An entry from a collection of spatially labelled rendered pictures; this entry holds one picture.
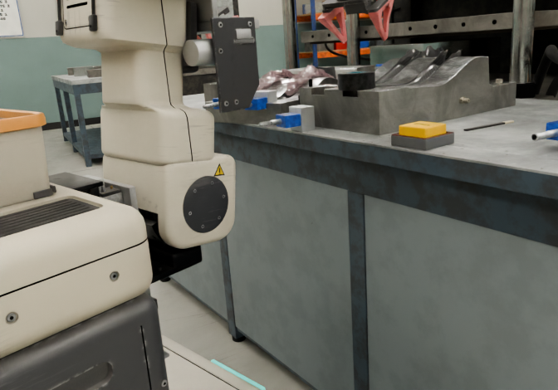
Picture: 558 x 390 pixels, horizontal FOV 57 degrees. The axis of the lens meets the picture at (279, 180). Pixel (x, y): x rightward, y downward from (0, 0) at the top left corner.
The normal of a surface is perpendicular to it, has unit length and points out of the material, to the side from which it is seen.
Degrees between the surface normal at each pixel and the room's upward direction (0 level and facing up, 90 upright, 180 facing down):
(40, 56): 90
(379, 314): 90
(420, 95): 90
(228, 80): 90
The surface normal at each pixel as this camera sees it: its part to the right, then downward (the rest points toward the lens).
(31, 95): 0.47, 0.20
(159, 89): 0.74, 0.13
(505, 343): -0.81, 0.21
